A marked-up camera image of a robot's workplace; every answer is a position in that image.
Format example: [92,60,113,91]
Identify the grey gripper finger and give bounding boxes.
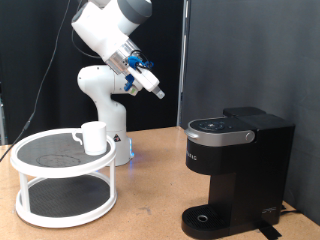
[152,86,166,101]

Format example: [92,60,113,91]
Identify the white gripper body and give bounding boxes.
[128,64,161,94]

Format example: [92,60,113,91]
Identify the white mug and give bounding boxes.
[72,121,108,157]

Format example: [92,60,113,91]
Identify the black Keurig coffee machine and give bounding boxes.
[181,106,296,240]

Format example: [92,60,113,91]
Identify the vertical metal pole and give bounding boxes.
[176,0,191,128]

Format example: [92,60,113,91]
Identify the white two-tier turntable shelf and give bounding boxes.
[9,127,118,229]

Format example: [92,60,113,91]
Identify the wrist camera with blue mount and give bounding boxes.
[124,73,139,97]

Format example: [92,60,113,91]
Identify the black wrist cable blue clips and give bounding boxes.
[127,49,155,71]

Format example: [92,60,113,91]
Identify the long black hanging cable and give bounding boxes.
[0,0,73,163]

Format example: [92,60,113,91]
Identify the grey metal frame post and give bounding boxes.
[0,81,7,146]

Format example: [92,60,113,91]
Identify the black machine power cord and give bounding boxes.
[279,203,302,216]

